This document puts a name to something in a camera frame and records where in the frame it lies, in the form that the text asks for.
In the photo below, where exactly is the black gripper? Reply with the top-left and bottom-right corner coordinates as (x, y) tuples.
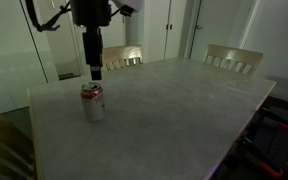
(70, 0), (113, 81)

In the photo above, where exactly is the red and silver soda can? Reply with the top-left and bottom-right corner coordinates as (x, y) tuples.
(80, 81), (106, 123)

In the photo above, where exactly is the white closet door leaf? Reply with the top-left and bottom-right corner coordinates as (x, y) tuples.
(143, 0), (171, 64)
(163, 0), (188, 60)

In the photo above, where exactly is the white door with lever handle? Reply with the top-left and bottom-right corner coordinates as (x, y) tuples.
(65, 0), (127, 76)

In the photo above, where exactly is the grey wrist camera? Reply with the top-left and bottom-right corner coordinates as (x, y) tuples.
(118, 4), (134, 18)

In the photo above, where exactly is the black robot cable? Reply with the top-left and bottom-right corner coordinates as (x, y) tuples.
(25, 0), (72, 33)

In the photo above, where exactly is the white door with small handle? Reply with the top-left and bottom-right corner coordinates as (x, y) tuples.
(188, 0), (255, 63)

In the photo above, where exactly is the black clamp with red handle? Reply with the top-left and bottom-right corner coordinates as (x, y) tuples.
(240, 136), (285, 179)
(260, 108), (288, 133)

